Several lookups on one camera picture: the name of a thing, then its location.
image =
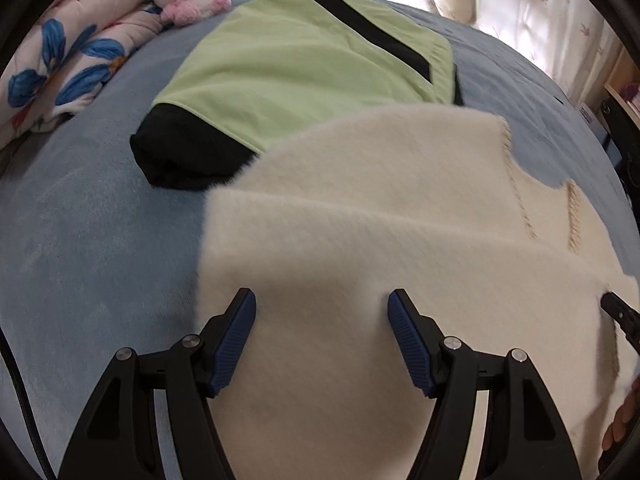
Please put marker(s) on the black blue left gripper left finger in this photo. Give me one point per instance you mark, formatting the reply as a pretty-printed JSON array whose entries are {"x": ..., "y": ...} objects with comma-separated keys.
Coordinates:
[{"x": 116, "y": 435}]

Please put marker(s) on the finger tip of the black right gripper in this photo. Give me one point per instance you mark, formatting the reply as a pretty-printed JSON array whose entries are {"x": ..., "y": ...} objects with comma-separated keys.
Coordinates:
[{"x": 625, "y": 316}]

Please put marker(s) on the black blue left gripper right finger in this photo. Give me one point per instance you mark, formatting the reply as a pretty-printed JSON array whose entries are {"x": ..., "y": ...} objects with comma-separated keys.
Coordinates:
[{"x": 524, "y": 436}]

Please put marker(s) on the cream fuzzy knit sweater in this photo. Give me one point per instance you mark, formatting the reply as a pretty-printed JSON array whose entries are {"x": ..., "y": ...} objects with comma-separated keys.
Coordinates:
[{"x": 426, "y": 198}]

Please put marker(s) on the blue fleece bed sheet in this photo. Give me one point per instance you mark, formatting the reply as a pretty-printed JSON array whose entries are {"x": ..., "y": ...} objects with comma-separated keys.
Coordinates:
[{"x": 93, "y": 258}]

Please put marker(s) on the floral blue pink quilt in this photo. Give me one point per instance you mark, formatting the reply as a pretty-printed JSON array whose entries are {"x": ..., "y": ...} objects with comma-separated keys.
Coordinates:
[{"x": 67, "y": 57}]

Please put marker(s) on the green black folded garment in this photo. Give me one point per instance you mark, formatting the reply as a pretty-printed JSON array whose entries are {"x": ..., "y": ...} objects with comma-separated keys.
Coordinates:
[{"x": 273, "y": 68}]

